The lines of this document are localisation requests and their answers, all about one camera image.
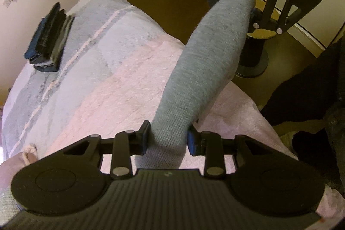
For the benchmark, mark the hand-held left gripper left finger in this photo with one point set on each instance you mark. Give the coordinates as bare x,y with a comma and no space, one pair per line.
145,138

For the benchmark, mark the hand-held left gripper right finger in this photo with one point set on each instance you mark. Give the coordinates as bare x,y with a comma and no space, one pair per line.
192,142

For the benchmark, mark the grey sock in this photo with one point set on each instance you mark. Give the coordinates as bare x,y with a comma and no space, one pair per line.
199,71

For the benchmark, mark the person's dark clothing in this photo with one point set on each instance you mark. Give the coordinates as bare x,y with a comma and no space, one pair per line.
310,84

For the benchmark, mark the pink and grey striped blanket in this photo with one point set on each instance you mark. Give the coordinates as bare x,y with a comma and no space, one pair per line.
107,57

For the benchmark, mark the stack of folded dark clothes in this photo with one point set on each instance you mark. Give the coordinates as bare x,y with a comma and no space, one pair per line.
48,36

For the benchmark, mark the black pedestal stand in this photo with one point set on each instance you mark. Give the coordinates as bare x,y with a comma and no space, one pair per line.
254,57

